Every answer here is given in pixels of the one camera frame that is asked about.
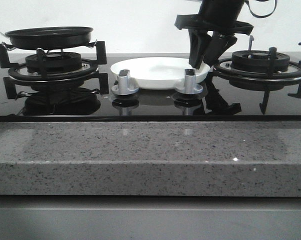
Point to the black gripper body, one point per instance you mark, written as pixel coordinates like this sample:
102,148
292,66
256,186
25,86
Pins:
195,22

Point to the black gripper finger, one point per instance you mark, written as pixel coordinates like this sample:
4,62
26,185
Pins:
218,45
199,42

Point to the white plate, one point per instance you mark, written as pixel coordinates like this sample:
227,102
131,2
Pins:
154,73

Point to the black frying pan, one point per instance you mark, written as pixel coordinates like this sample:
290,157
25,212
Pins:
50,38

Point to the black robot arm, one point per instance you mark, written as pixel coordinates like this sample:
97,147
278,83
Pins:
212,31

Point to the silver stove knob right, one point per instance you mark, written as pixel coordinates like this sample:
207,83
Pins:
189,85

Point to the silver stove knob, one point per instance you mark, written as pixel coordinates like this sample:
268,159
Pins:
125,84
189,85

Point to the black burner without pan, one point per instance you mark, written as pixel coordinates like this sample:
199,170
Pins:
263,71

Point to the black glass gas stove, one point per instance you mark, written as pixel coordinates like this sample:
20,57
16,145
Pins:
93,101

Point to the silver stove knob left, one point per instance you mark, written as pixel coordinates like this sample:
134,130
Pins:
125,84

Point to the black burner with pan support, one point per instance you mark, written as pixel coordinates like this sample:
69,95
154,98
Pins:
50,72

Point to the grey cabinet front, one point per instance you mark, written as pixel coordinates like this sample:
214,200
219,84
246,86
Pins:
149,218

